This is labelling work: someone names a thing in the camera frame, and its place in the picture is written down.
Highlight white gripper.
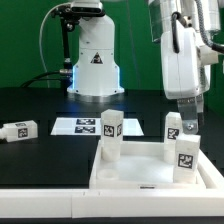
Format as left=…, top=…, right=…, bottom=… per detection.
left=161, top=23, right=210, bottom=134

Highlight white square table top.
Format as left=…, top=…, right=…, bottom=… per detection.
left=89, top=139, right=208, bottom=190

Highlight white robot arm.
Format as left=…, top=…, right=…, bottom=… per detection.
left=68, top=0, right=224, bottom=134

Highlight white sheet with tags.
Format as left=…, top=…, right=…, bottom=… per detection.
left=51, top=117, right=144, bottom=136

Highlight white L-shaped obstacle fence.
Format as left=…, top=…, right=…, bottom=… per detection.
left=0, top=157, right=224, bottom=218

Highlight black camera on stand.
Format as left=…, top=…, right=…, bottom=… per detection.
left=51, top=0, right=105, bottom=90

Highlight black cables on table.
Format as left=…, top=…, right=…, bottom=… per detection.
left=20, top=70, right=73, bottom=89

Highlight grey cable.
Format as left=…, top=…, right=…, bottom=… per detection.
left=38, top=2, right=72, bottom=89

